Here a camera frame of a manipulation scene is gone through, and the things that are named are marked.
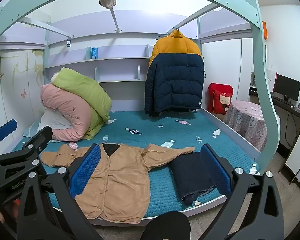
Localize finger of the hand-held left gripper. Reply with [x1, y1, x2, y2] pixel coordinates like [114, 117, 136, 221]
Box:
[0, 119, 18, 155]
[0, 126, 53, 165]

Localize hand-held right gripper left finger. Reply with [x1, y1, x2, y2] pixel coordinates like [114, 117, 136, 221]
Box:
[16, 144, 103, 240]

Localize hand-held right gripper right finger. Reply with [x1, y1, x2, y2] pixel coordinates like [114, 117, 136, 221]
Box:
[201, 144, 285, 240]

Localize tan coat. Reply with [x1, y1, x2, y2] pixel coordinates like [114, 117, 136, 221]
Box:
[41, 142, 195, 224]

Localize white pillow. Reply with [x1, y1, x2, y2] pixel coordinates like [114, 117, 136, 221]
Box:
[37, 107, 73, 133]

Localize folded dark jeans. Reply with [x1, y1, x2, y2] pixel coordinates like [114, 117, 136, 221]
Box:
[170, 151, 224, 207]

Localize pink padded garment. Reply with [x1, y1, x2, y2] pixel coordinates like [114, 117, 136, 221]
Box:
[40, 84, 92, 142]

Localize pink patterned tablecloth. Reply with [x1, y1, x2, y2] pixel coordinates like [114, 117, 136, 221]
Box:
[224, 100, 280, 153]

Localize green quilt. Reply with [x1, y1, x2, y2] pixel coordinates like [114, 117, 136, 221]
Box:
[51, 67, 113, 140]

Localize red cartoon bag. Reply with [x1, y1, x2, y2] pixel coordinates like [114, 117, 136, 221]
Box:
[207, 82, 234, 115]

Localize teal quilted bed cover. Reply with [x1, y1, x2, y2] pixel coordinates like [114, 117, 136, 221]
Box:
[12, 110, 262, 218]

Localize white cabinet door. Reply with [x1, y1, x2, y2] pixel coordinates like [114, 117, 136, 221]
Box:
[285, 130, 300, 183]

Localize dark desk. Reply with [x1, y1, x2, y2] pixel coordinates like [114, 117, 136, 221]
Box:
[249, 90, 300, 130]

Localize yellow and navy puffer jacket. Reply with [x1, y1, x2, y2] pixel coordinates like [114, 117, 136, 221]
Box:
[144, 29, 205, 117]

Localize blue box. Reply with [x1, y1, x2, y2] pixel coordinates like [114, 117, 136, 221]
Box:
[86, 46, 99, 60]

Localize white paper bag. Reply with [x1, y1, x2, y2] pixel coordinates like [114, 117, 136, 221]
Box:
[265, 69, 278, 93]

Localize lavender shelf unit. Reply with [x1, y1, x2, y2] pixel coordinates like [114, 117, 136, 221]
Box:
[44, 31, 203, 83]

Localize white wardrobe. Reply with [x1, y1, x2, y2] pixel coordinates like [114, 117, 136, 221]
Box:
[202, 39, 253, 110]

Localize black computer monitor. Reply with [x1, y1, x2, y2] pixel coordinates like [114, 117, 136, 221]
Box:
[274, 74, 300, 103]

